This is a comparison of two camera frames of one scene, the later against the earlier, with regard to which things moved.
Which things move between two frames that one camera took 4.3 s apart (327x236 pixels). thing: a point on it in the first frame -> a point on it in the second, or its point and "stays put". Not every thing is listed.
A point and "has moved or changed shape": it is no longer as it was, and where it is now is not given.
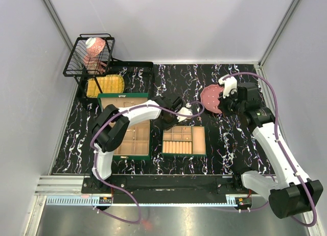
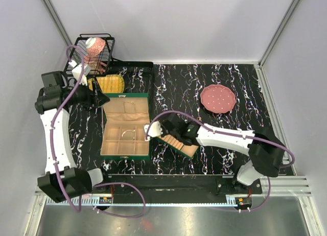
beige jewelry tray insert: (184, 140) has moved or changed shape
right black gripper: (223, 101) -> (164, 132)
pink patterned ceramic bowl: (94, 46) stays put
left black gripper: (165, 126) -> (94, 98)
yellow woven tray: (110, 84) stays put
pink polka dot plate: (209, 95) stays put
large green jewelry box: (136, 144) stays put
